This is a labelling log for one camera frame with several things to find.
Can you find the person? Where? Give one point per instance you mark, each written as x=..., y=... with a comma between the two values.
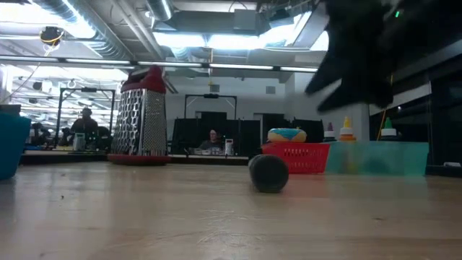
x=84, y=124
x=213, y=142

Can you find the green food colouring bottle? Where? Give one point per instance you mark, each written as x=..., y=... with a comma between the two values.
x=388, y=131
x=269, y=174

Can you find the yellow food colouring bottle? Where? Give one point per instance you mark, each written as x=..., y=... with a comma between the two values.
x=347, y=131

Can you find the overhead LED light bar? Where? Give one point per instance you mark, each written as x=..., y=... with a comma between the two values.
x=238, y=66

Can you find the blue frosted toy donut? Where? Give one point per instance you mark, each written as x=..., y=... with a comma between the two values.
x=287, y=135

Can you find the black background rig frame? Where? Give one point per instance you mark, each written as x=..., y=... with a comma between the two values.
x=211, y=96
x=86, y=89

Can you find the blue plastic bin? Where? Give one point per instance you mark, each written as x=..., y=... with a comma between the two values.
x=12, y=144

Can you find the teal plastic bin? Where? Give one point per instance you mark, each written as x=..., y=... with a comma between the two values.
x=397, y=159

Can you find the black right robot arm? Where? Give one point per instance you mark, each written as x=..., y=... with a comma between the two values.
x=433, y=21

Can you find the wide black partition panel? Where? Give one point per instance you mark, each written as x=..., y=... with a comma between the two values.
x=187, y=131

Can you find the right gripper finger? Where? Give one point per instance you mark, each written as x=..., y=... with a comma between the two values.
x=368, y=94
x=330, y=74

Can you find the silver round air duct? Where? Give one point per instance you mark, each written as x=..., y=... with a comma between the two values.
x=160, y=9

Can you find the red plastic basket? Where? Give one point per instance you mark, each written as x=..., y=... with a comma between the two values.
x=303, y=157

